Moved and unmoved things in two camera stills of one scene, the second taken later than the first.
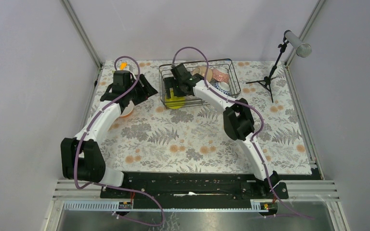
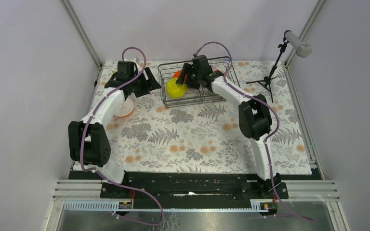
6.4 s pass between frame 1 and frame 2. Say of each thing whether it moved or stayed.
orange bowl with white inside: stayed
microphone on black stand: stayed
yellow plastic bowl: moved
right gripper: moved
